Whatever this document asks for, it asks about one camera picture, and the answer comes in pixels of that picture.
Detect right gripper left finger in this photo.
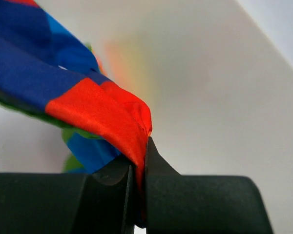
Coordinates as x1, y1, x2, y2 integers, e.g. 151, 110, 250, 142
0, 156, 135, 234

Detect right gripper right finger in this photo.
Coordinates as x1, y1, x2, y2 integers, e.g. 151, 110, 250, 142
145, 139, 273, 234

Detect rainbow striped shorts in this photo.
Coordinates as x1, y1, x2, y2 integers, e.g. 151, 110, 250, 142
0, 0, 153, 227

